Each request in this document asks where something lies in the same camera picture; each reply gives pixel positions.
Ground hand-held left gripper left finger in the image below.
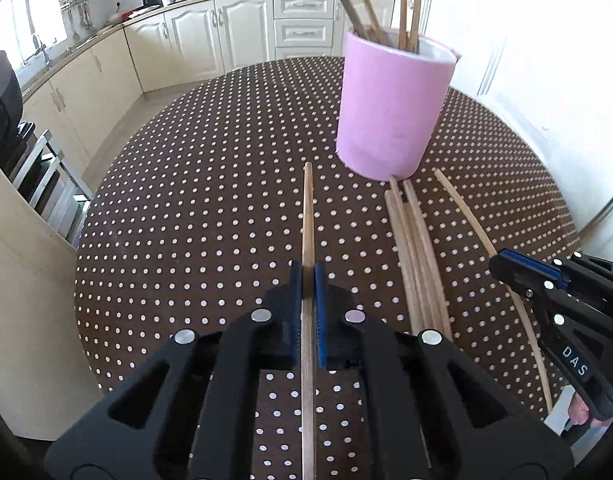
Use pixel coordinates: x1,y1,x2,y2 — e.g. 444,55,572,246
44,259,304,480

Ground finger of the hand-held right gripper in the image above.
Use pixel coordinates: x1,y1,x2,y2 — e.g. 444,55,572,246
507,279,613,419
489,248,613,307

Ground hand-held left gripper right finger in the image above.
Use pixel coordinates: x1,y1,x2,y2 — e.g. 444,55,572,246
314,261,575,480

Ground pile of wooden chopsticks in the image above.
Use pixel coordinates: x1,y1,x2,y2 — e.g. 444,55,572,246
385,175,455,343

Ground pink cup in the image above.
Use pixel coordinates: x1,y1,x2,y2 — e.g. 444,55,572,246
335,27,462,182

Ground person's right hand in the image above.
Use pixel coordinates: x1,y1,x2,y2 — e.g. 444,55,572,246
567,394,605,428

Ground white door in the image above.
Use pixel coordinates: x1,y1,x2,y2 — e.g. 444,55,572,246
417,0,613,281

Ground cream cabinet drawer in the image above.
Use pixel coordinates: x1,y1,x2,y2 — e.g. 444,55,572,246
275,46,332,61
274,0,336,20
275,19,334,48

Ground cream curved cabinet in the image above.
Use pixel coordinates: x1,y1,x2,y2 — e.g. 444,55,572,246
0,150,105,442

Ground metal shelf rack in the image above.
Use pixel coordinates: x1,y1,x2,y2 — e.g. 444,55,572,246
6,120,94,249

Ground cream lower kitchen cabinets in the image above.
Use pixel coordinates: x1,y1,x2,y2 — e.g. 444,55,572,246
21,0,403,171

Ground black air fryer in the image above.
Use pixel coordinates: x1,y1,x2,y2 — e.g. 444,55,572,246
0,50,25,149

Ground steel faucet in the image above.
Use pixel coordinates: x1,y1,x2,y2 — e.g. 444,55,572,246
31,34,52,67

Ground kitchen window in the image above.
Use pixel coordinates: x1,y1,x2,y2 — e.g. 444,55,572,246
0,0,70,68

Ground wall utensil rack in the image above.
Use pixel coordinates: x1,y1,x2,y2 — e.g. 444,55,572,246
59,0,100,43

